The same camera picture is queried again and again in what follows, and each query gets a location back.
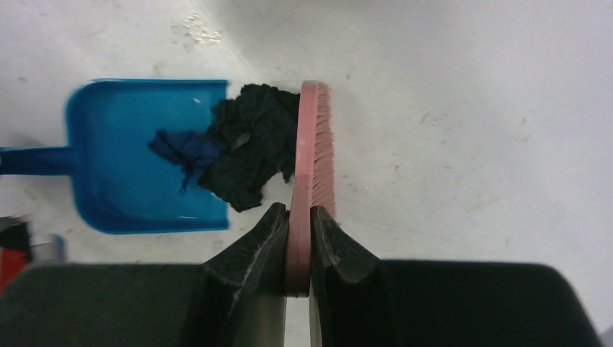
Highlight small blue paper scrap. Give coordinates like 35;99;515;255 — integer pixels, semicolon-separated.
147;129;230;194

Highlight pink hand brush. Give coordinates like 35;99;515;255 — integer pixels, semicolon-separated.
285;80;336;297

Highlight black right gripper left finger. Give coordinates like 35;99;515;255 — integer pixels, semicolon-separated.
1;203;288;346

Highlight blue plastic dustpan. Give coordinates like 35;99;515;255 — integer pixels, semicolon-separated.
1;79;229;234

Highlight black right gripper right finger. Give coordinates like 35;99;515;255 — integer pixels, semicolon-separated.
309;207;601;346

